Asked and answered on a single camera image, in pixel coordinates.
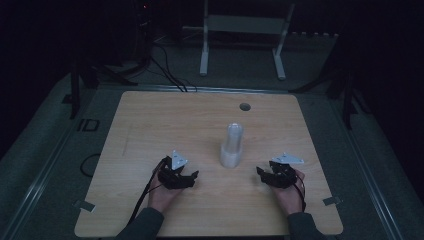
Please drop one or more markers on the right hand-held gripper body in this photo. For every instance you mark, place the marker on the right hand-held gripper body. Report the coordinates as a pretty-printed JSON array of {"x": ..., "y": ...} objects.
[{"x": 283, "y": 176}]

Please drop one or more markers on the person's left hand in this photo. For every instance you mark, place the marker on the person's left hand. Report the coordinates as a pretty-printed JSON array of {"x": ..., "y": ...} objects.
[{"x": 161, "y": 196}]

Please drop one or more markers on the person's right hand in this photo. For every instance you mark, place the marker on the person's right hand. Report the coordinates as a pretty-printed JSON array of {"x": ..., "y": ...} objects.
[{"x": 291, "y": 198}]

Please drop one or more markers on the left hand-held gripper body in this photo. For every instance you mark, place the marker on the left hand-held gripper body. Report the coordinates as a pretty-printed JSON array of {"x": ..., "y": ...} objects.
[{"x": 173, "y": 178}]

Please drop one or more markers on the white metal stand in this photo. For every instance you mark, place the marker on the white metal stand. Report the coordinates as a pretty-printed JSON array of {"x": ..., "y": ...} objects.
[{"x": 243, "y": 25}]

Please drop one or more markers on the stack of clear cups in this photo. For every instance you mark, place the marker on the stack of clear cups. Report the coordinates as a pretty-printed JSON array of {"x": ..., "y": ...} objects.
[{"x": 231, "y": 150}]

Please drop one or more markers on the grey tape piece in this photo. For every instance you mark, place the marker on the grey tape piece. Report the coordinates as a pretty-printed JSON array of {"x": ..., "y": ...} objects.
[
  {"x": 332, "y": 200},
  {"x": 85, "y": 205}
]

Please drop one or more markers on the black tripod stand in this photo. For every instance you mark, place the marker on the black tripod stand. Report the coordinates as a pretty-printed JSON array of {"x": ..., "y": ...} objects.
[
  {"x": 83, "y": 78},
  {"x": 346, "y": 96}
]

